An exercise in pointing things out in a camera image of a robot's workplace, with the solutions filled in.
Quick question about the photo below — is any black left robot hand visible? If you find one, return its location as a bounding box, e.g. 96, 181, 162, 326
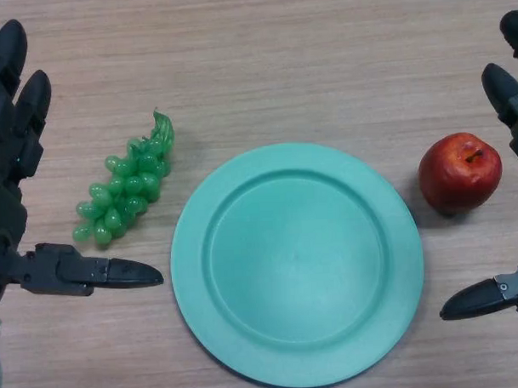
0, 14, 166, 313

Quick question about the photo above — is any red apple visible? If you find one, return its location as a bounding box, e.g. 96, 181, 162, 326
417, 131, 504, 217

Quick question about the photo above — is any green round plate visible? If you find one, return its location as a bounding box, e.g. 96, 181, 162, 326
167, 138, 429, 388

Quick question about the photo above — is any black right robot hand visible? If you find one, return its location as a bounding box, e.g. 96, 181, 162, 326
429, 9, 518, 322

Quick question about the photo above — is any green grape bunch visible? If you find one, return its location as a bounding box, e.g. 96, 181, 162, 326
70, 106, 180, 249

